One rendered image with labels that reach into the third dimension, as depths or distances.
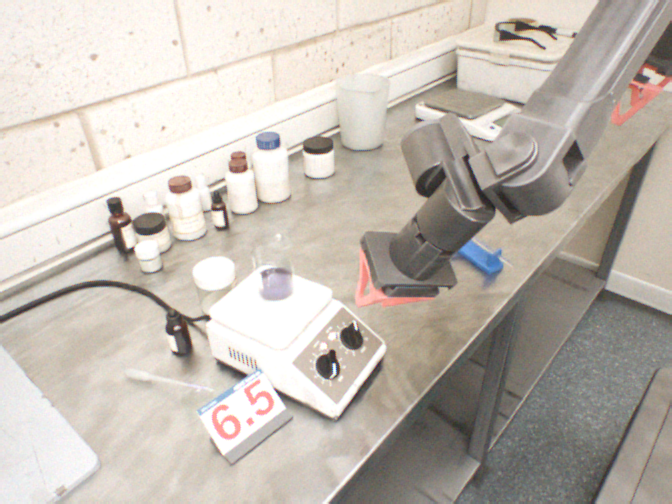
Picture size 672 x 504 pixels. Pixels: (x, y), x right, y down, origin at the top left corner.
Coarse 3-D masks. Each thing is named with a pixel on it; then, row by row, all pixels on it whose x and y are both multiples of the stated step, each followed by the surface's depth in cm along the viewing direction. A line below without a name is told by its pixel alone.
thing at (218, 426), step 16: (256, 384) 62; (224, 400) 60; (240, 400) 61; (256, 400) 62; (272, 400) 63; (208, 416) 59; (224, 416) 60; (240, 416) 60; (256, 416) 61; (224, 432) 59; (240, 432) 60
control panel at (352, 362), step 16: (336, 320) 67; (352, 320) 68; (320, 336) 64; (336, 336) 65; (368, 336) 68; (304, 352) 62; (320, 352) 63; (336, 352) 64; (352, 352) 65; (368, 352) 66; (304, 368) 61; (352, 368) 64; (320, 384) 61; (336, 384) 62; (336, 400) 60
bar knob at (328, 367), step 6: (324, 354) 63; (330, 354) 61; (318, 360) 62; (324, 360) 62; (330, 360) 61; (336, 360) 61; (318, 366) 61; (324, 366) 62; (330, 366) 61; (336, 366) 61; (318, 372) 61; (324, 372) 61; (330, 372) 60; (336, 372) 60; (330, 378) 61
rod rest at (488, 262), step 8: (464, 248) 88; (472, 248) 88; (480, 248) 88; (464, 256) 88; (472, 256) 87; (480, 256) 86; (488, 256) 83; (480, 264) 85; (488, 264) 84; (496, 264) 85; (488, 272) 84
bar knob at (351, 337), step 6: (354, 324) 65; (342, 330) 66; (348, 330) 66; (354, 330) 65; (342, 336) 65; (348, 336) 66; (354, 336) 65; (360, 336) 65; (342, 342) 65; (348, 342) 65; (354, 342) 65; (360, 342) 64; (348, 348) 65; (354, 348) 65
